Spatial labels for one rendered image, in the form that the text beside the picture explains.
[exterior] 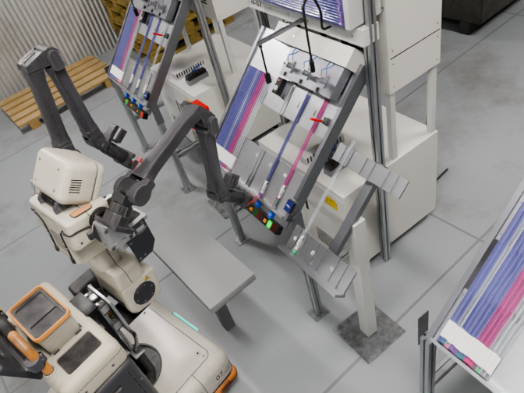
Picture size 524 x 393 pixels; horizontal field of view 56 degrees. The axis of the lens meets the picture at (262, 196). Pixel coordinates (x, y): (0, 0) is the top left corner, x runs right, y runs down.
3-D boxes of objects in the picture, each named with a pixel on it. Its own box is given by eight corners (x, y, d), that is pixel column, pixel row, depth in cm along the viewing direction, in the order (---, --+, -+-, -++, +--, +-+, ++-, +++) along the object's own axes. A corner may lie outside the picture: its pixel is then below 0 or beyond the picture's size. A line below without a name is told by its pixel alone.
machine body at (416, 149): (354, 279, 267) (342, 198, 226) (278, 216, 314) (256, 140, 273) (435, 214, 287) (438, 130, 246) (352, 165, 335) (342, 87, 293)
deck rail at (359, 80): (295, 222, 213) (285, 221, 209) (292, 220, 215) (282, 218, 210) (372, 70, 196) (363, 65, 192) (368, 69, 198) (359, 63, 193)
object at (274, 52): (331, 142, 205) (323, 139, 202) (245, 92, 250) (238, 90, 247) (368, 69, 197) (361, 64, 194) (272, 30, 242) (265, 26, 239)
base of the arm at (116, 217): (92, 217, 161) (113, 231, 154) (101, 195, 161) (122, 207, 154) (113, 221, 168) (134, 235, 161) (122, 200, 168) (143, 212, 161)
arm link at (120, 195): (108, 203, 160) (119, 209, 158) (120, 174, 160) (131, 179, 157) (128, 207, 168) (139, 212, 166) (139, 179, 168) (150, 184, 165)
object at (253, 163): (289, 217, 213) (285, 216, 210) (213, 156, 257) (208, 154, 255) (309, 178, 208) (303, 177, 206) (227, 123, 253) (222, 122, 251)
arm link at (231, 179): (205, 194, 207) (221, 201, 203) (213, 168, 205) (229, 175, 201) (221, 195, 217) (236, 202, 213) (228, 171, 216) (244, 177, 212)
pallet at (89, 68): (97, 61, 558) (93, 53, 551) (125, 81, 505) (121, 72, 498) (1, 110, 520) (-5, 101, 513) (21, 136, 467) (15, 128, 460)
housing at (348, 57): (365, 79, 199) (345, 67, 189) (292, 48, 233) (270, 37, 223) (374, 60, 197) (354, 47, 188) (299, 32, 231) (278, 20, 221)
